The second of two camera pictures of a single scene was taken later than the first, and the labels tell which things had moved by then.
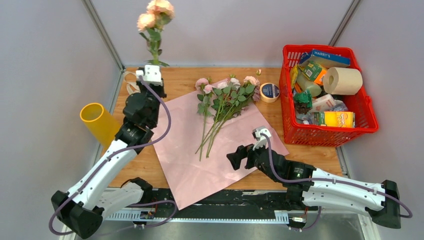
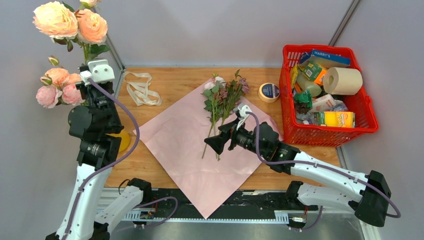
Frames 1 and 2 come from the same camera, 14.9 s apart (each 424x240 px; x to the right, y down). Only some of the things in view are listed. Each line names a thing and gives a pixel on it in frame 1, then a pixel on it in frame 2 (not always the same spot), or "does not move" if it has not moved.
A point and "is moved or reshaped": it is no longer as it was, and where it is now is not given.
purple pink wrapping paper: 177,134 is moved or reshaped
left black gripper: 161,89 to 83,89
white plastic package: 323,103 does not move
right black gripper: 236,158 to 217,142
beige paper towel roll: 342,81 does not move
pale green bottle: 307,84 does not move
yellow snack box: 335,119 does not move
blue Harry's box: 325,59 does not move
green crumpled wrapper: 305,97 does not move
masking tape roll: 269,92 does not move
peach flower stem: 159,12 to 60,21
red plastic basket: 294,132 does not move
